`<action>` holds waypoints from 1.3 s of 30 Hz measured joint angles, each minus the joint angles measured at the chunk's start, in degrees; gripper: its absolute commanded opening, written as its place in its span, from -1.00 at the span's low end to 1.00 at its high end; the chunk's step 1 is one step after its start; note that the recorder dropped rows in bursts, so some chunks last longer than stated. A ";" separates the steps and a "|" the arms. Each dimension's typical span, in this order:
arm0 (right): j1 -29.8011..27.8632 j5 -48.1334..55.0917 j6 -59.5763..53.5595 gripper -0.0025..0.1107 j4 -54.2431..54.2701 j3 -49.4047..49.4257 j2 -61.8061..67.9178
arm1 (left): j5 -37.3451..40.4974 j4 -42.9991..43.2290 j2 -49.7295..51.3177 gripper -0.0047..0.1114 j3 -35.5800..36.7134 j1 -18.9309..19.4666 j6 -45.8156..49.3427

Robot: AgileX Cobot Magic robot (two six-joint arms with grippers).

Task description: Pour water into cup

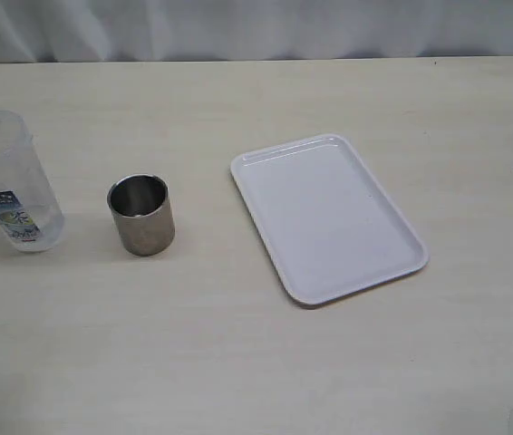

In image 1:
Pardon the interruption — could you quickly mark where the stainless steel cup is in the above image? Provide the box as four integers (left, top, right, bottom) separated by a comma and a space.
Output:
107, 174, 176, 256

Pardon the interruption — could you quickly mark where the clear plastic water pitcher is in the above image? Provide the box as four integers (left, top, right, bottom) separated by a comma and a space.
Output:
0, 111, 64, 253

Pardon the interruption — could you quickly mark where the white rectangular plastic tray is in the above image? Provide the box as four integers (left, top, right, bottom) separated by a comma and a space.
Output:
230, 134, 429, 306

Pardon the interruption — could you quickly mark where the white backdrop curtain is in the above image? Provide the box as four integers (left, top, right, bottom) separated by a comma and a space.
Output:
0, 1, 513, 63

